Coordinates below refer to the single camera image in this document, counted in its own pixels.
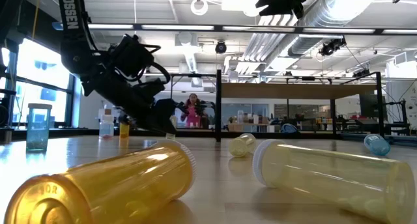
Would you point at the large window black frame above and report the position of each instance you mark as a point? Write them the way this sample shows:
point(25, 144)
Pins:
point(42, 71)

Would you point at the small white bottle left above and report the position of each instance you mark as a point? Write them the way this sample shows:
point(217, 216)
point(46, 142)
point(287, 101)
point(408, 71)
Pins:
point(38, 129)

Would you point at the black ceiling spotlight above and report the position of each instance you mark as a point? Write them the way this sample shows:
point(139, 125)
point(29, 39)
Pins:
point(330, 47)
point(361, 73)
point(221, 47)

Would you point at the wooden shelf with black legs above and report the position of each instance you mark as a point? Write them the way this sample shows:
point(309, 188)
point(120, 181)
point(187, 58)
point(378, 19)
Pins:
point(293, 91)

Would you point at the black overhead light bar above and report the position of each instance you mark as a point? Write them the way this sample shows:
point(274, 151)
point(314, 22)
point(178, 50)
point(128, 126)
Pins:
point(218, 28)

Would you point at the amber pill bottle white cap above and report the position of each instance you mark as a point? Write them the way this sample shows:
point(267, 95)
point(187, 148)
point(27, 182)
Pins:
point(124, 130)
point(123, 185)

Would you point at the black background workbench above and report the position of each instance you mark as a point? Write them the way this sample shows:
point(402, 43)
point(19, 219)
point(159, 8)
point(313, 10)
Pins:
point(371, 123)

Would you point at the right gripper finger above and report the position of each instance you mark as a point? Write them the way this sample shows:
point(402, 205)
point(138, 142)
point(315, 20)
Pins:
point(272, 2)

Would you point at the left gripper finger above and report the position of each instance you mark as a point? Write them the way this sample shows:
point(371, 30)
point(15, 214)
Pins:
point(163, 116)

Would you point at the black background rig frame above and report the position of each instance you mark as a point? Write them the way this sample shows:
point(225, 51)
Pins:
point(195, 75)

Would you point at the person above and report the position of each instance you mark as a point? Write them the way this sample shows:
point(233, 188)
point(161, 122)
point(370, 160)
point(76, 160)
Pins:
point(193, 115)

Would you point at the silver ventilation duct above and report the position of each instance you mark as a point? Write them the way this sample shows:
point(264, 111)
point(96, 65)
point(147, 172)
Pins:
point(332, 9)

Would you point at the black background robot arm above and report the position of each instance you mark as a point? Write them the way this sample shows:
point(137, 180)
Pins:
point(208, 104)

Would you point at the cardboard box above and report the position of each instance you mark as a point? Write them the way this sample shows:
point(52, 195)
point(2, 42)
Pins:
point(105, 111)

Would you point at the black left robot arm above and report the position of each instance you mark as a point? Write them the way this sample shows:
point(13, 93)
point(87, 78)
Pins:
point(70, 19)

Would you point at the small pale yellow pill bottle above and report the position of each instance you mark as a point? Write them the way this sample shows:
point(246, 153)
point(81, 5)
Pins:
point(242, 146)

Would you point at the blue pill bottle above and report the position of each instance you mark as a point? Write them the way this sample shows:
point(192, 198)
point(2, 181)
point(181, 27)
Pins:
point(377, 145)

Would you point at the blue rounded object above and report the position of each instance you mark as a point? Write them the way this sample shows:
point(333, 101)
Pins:
point(289, 129)

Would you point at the black aluminium table frame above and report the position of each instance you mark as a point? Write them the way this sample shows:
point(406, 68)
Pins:
point(65, 133)

